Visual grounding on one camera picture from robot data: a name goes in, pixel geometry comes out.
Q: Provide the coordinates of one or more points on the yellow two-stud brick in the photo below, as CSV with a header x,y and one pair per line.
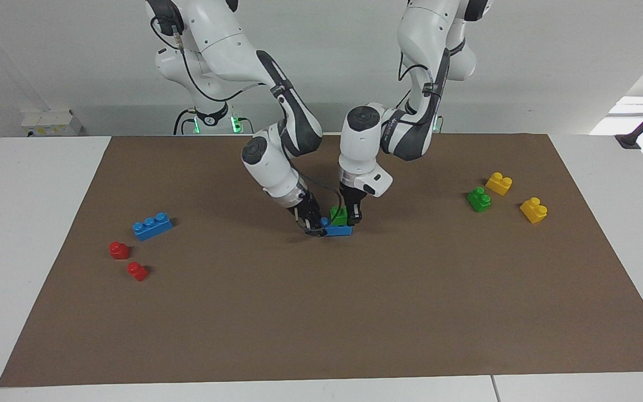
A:
x,y
533,211
498,184

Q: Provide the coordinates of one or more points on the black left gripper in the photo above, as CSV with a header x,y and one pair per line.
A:
x,y
351,200

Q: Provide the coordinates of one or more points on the red one-stud brick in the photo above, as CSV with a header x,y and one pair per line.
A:
x,y
119,250
138,272

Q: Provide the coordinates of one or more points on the blue three-stud brick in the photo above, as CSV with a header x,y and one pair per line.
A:
x,y
152,228
339,230

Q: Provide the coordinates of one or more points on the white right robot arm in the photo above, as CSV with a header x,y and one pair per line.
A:
x,y
277,162

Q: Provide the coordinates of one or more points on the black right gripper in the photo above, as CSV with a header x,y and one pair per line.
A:
x,y
307,211

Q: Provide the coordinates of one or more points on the brown paper mat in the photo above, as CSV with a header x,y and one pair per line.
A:
x,y
321,307

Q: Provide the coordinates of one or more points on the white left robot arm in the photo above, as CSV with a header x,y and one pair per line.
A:
x,y
360,145

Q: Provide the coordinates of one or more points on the white socket box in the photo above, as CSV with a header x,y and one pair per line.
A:
x,y
51,121

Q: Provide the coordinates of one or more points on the green two-stud brick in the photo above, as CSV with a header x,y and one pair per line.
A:
x,y
479,200
337,216

